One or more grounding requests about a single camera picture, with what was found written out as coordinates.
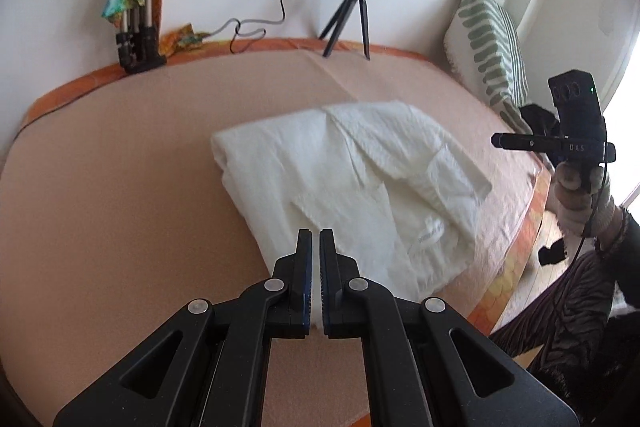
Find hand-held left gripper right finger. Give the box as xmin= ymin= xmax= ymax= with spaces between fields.
xmin=319 ymin=228 xmax=576 ymax=427

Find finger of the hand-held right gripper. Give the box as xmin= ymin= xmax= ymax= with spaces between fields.
xmin=490 ymin=132 xmax=557 ymax=152

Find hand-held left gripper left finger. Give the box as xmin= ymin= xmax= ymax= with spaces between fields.
xmin=52 ymin=228 xmax=314 ymax=427

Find white garment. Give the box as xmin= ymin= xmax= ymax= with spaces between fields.
xmin=210 ymin=99 xmax=494 ymax=333

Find person's right forearm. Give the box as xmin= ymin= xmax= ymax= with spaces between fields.
xmin=592 ymin=204 xmax=640 ymax=313

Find person's right hand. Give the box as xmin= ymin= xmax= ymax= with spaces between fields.
xmin=544 ymin=157 xmax=614 ymax=239

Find black cloth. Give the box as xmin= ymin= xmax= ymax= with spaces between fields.
xmin=519 ymin=103 xmax=562 ymax=168

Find green striped pillow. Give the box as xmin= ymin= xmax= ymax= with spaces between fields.
xmin=444 ymin=0 xmax=537 ymax=136

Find small black object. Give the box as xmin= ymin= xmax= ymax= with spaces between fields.
xmin=538 ymin=239 xmax=567 ymax=267

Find orange floral bed sheet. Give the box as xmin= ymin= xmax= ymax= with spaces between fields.
xmin=19 ymin=38 xmax=552 ymax=339

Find person's legs in striped pants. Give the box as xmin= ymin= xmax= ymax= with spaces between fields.
xmin=487 ymin=252 xmax=623 ymax=404

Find beige blanket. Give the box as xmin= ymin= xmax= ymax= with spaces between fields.
xmin=0 ymin=49 xmax=551 ymax=427

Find colourful cloth scrap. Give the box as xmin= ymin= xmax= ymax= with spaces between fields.
xmin=160 ymin=23 xmax=209 ymax=56

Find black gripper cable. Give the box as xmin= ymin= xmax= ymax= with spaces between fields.
xmin=550 ymin=152 xmax=612 ymax=308

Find ring light cable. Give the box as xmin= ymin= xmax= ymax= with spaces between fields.
xmin=200 ymin=0 xmax=352 ymax=56

